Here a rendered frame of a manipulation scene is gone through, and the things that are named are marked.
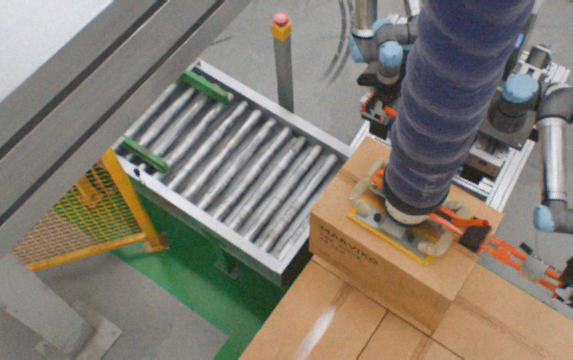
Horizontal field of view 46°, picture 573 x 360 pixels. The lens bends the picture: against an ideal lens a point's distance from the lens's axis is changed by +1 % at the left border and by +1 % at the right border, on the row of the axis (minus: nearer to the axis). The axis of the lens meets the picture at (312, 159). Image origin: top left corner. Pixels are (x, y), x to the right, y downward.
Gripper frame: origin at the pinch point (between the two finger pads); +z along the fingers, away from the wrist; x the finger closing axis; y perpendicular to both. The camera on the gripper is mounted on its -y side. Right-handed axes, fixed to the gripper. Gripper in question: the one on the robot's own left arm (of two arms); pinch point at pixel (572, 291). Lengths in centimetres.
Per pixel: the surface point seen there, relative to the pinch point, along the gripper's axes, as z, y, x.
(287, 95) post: 74, 151, -48
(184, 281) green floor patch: 121, 147, 51
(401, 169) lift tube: -32, 63, 10
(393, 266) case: 15, 53, 21
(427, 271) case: 13.0, 42.4, 16.2
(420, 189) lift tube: -25, 56, 9
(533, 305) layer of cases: 66, 0, -16
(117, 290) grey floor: 121, 172, 74
